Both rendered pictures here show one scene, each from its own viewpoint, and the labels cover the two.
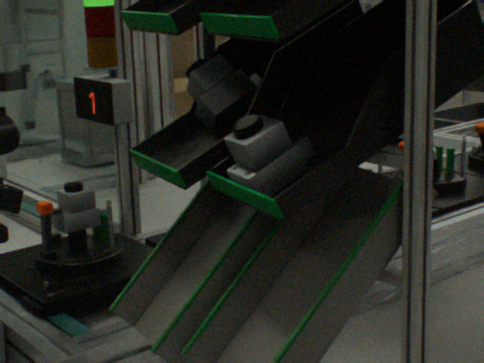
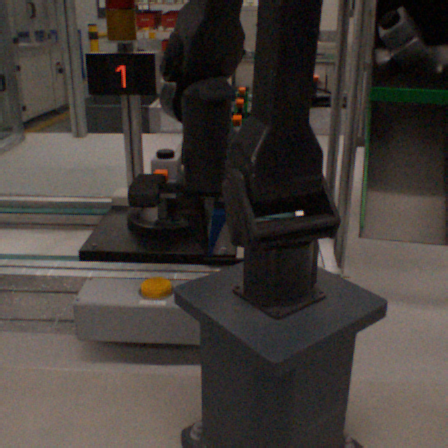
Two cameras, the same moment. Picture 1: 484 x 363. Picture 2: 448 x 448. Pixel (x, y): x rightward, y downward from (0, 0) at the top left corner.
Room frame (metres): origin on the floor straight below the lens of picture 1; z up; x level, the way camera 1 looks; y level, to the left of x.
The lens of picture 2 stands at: (0.62, 0.76, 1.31)
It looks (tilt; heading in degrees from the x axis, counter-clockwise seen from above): 23 degrees down; 310
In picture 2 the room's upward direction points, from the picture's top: straight up
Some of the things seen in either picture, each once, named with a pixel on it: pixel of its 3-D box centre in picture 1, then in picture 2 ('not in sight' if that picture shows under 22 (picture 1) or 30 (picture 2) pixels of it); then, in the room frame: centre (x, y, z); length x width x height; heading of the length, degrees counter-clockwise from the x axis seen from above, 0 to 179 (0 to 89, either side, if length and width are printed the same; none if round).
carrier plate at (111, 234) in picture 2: (79, 265); (168, 227); (1.21, 0.20, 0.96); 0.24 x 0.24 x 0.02; 36
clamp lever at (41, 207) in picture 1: (50, 225); (162, 193); (1.18, 0.24, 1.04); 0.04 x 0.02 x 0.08; 126
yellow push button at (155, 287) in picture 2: not in sight; (156, 290); (1.07, 0.37, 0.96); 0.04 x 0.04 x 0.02
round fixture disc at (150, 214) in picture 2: (79, 254); (168, 216); (1.21, 0.20, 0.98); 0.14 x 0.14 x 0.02
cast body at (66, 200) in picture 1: (80, 204); (167, 169); (1.22, 0.19, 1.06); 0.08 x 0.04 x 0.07; 127
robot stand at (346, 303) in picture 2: not in sight; (274, 379); (0.85, 0.41, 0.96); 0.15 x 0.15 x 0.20; 77
